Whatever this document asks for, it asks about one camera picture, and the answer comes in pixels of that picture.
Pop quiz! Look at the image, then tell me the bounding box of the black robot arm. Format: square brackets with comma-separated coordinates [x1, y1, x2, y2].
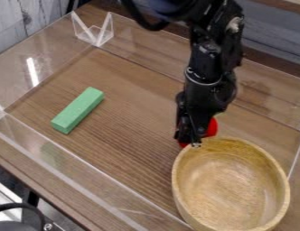
[119, 0, 243, 147]

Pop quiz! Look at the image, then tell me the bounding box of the black cable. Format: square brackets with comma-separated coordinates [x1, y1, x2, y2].
[0, 202, 46, 231]

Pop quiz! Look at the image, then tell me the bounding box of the clear acrylic tray enclosure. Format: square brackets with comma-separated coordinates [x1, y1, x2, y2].
[0, 16, 300, 231]

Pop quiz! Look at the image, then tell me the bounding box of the green rectangular block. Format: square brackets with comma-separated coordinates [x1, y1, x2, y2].
[51, 87, 104, 134]

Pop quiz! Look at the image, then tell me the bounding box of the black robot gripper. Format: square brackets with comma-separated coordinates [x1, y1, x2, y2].
[174, 71, 237, 147]

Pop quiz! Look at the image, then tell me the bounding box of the red toy strawberry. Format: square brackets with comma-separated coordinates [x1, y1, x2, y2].
[179, 118, 218, 148]

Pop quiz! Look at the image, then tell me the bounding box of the wooden oval bowl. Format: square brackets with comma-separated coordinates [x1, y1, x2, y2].
[171, 137, 290, 231]

